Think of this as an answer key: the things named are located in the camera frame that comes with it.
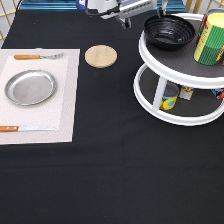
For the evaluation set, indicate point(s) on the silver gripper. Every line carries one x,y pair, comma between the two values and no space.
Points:
130,8

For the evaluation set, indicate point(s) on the black ribbed bowl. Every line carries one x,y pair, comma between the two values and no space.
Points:
169,32

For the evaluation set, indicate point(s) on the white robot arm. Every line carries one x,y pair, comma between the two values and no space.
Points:
103,8

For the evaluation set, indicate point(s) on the white two-tier lazy Susan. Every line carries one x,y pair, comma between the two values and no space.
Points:
179,67

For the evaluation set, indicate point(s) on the round silver metal plate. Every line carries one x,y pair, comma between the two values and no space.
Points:
30,87

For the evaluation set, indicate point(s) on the round wooden coaster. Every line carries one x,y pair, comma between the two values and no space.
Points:
100,56

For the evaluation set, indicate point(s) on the blue yellow can lower tier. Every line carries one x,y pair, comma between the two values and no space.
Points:
170,95

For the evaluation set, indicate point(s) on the red box lower tier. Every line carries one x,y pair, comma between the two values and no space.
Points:
218,93

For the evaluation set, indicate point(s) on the beige woven placemat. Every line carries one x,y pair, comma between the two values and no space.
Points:
57,112

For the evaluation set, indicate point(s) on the wooden handled fork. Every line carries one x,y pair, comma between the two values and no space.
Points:
32,57

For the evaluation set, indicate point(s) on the wooden handled knife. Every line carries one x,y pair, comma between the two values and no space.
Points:
25,128

